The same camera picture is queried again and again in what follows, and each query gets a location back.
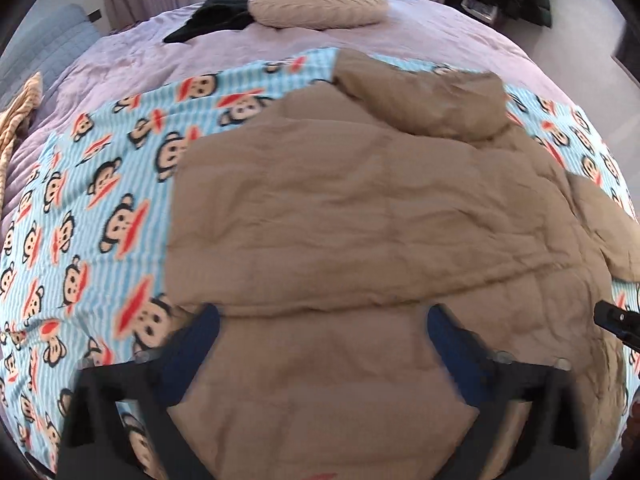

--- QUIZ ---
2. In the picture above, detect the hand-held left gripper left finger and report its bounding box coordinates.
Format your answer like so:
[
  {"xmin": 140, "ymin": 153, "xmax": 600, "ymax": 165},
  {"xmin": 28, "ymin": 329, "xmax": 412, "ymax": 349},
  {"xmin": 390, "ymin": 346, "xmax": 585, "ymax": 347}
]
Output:
[{"xmin": 57, "ymin": 302, "xmax": 223, "ymax": 480}]

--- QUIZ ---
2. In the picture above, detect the blue monkey printed blanket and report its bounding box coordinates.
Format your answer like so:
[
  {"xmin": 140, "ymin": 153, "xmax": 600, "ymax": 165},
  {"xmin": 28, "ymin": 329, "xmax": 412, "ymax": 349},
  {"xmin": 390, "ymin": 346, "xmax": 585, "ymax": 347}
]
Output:
[{"xmin": 0, "ymin": 46, "xmax": 640, "ymax": 480}]

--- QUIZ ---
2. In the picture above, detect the small dark striped box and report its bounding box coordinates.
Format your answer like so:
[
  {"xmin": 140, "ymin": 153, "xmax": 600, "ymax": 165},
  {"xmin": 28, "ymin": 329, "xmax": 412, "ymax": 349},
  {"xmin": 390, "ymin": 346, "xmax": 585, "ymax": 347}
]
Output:
[{"xmin": 461, "ymin": 0, "xmax": 497, "ymax": 20}]

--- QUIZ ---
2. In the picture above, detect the lilac bed cover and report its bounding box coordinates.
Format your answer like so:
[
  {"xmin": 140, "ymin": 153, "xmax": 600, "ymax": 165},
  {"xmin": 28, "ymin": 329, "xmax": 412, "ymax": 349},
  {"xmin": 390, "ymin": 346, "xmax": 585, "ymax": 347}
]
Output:
[{"xmin": 0, "ymin": 0, "xmax": 581, "ymax": 221}]

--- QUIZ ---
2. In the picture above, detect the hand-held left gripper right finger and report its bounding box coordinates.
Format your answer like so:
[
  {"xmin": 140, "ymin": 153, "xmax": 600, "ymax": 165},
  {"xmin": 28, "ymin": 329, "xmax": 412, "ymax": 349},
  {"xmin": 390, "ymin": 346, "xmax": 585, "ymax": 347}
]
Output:
[{"xmin": 425, "ymin": 302, "xmax": 593, "ymax": 480}]

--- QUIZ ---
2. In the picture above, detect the blue quilted cushion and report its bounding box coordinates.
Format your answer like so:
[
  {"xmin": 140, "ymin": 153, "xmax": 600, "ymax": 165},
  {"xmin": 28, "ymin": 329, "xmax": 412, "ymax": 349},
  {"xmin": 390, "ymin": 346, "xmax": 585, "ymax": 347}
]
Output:
[{"xmin": 0, "ymin": 4, "xmax": 104, "ymax": 111}]

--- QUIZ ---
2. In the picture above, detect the tan puffer jacket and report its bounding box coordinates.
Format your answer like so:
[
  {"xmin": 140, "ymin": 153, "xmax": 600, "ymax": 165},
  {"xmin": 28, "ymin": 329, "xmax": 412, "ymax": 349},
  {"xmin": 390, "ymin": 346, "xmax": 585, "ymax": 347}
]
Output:
[{"xmin": 162, "ymin": 49, "xmax": 640, "ymax": 480}]

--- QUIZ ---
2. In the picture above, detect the tan striped cloth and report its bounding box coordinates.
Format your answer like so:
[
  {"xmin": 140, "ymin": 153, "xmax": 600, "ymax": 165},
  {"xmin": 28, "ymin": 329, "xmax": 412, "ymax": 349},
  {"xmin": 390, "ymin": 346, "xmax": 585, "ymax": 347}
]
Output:
[{"xmin": 0, "ymin": 72, "xmax": 44, "ymax": 181}]

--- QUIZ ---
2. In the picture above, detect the cream knitted pillow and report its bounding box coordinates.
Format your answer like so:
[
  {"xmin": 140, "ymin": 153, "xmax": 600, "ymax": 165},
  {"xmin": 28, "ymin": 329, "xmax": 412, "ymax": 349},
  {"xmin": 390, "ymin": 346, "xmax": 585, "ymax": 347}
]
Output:
[{"xmin": 248, "ymin": 0, "xmax": 389, "ymax": 30}]

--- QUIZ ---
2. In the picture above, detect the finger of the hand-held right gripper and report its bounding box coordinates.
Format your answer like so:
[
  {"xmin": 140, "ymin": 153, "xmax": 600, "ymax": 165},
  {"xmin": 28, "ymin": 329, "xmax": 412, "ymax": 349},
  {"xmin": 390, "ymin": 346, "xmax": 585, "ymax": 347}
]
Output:
[{"xmin": 593, "ymin": 300, "xmax": 640, "ymax": 356}]

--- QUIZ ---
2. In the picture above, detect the black garment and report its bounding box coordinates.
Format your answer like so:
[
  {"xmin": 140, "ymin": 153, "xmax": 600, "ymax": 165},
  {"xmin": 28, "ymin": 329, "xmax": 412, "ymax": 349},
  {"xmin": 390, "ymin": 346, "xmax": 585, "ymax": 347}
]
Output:
[{"xmin": 163, "ymin": 0, "xmax": 261, "ymax": 44}]

